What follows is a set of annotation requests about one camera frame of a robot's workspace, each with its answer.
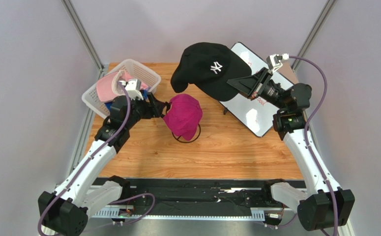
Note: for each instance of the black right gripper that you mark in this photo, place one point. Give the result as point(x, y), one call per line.
point(257, 87)

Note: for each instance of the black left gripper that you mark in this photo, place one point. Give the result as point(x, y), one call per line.
point(157, 105)

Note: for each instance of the magenta baseball cap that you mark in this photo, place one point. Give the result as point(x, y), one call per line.
point(184, 115)

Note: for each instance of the black NY baseball cap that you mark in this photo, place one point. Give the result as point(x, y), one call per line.
point(209, 66)

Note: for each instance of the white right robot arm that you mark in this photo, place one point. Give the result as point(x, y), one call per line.
point(325, 204)

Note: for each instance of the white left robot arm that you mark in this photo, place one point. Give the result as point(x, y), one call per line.
point(67, 209)

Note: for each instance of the white plastic basket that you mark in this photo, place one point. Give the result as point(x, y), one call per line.
point(136, 70)

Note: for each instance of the white dry-erase board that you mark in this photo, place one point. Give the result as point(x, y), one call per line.
point(257, 115)

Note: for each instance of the blue cap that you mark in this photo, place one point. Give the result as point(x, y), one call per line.
point(110, 106)

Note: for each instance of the light pink cap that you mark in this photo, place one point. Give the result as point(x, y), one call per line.
point(107, 87)

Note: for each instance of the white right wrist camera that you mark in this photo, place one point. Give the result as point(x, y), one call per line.
point(275, 62)

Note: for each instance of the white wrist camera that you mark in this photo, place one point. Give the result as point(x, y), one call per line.
point(132, 88)
point(275, 62)

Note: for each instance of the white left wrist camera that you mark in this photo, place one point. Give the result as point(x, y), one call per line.
point(132, 88)

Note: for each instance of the black wire hat stand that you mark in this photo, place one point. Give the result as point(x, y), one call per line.
point(188, 137)

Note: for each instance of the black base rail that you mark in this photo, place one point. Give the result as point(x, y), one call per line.
point(205, 199)

